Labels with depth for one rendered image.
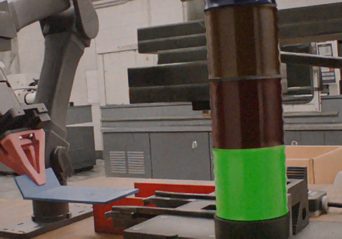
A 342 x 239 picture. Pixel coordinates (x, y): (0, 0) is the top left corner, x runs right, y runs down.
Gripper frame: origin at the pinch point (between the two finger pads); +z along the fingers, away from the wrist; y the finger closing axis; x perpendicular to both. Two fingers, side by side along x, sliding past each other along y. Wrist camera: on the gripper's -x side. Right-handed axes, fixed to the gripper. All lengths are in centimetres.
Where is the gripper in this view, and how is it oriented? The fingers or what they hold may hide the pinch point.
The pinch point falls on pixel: (38, 180)
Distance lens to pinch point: 76.4
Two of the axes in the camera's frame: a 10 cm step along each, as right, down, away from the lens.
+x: 5.1, -1.2, 8.5
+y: 6.9, -5.3, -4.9
